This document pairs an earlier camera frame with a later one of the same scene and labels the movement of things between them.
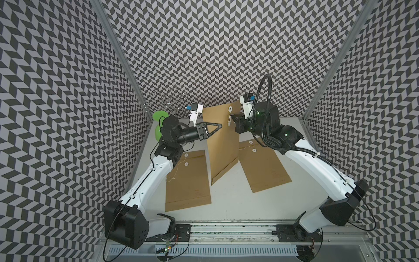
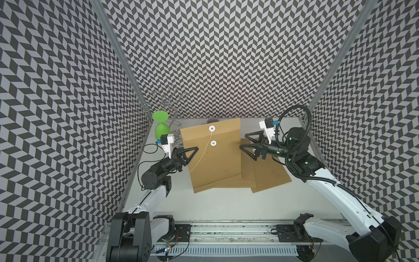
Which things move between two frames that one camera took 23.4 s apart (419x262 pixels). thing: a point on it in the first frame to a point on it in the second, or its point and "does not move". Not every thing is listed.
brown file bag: (223, 143) to (248, 178)
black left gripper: (203, 126) to (184, 158)
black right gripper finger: (240, 128) to (261, 133)
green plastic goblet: (159, 115) does not move
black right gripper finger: (239, 120) to (257, 147)
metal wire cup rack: (173, 101) does not move
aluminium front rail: (261, 232) does not move
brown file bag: (262, 166) does not move
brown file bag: (187, 184) to (218, 158)
